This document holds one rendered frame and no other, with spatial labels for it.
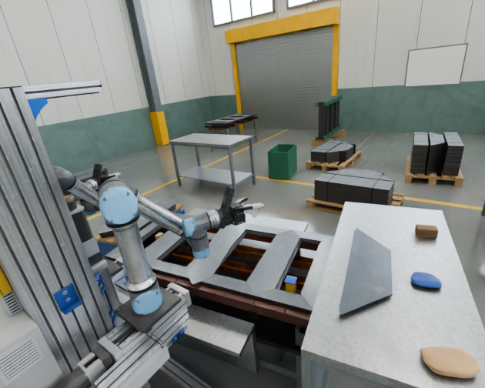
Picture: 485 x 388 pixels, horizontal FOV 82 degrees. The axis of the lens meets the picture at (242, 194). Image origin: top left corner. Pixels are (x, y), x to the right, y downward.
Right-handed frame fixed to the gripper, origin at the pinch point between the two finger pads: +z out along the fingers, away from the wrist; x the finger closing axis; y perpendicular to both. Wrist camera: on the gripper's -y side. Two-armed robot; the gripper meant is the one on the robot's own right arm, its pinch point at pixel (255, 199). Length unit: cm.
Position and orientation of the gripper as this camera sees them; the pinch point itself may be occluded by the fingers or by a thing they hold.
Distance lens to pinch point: 128.8
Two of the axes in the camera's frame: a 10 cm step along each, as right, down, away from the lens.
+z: 8.7, -2.7, 4.1
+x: 4.7, 1.7, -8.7
